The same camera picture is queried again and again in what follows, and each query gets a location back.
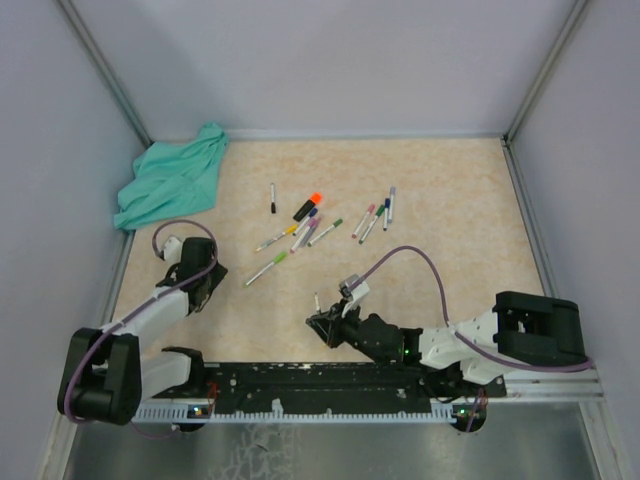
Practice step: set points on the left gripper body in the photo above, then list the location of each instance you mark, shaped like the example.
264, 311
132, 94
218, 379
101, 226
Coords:
214, 276

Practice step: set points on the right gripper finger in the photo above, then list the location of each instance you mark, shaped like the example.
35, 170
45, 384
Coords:
327, 317
323, 329

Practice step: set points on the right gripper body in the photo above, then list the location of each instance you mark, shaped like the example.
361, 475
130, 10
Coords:
346, 329

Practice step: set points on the light green cap pen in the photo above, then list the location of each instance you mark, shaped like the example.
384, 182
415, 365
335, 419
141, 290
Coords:
274, 261

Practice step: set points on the pink cap pen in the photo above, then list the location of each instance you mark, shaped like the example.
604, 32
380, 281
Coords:
302, 235
363, 221

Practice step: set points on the yellow cap marker pen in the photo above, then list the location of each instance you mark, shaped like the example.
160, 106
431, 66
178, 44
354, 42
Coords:
276, 238

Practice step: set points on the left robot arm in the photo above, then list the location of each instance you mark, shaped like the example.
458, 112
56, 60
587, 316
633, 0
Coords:
105, 378

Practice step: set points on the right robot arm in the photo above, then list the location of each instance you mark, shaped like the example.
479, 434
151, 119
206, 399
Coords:
521, 332

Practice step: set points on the dark green cap pen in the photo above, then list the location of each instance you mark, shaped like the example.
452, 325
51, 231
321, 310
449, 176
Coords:
324, 233

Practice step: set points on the purple cap pen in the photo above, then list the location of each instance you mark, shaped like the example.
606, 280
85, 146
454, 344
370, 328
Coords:
312, 229

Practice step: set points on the blue cap pen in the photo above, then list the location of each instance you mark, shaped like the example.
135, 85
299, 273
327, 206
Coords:
387, 205
304, 222

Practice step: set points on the green cap pen right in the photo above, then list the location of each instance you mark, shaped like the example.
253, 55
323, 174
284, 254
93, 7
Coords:
371, 224

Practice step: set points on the blue cap pen right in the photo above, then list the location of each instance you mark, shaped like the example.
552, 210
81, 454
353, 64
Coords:
387, 205

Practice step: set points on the lilac cap pen right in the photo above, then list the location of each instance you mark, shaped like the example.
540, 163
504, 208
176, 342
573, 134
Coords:
391, 205

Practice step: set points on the teal cloth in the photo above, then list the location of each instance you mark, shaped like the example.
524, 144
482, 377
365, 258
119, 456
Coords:
173, 180

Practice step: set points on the small black marker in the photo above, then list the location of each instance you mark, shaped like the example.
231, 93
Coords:
273, 206

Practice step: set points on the black orange highlighter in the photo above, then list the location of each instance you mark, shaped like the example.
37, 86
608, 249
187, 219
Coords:
306, 208

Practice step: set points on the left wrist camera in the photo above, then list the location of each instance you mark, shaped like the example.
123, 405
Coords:
171, 250

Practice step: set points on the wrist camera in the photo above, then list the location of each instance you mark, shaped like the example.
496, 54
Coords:
171, 250
354, 288

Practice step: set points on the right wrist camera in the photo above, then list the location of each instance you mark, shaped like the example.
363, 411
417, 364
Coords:
354, 288

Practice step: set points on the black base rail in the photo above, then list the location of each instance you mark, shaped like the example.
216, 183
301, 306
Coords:
338, 388

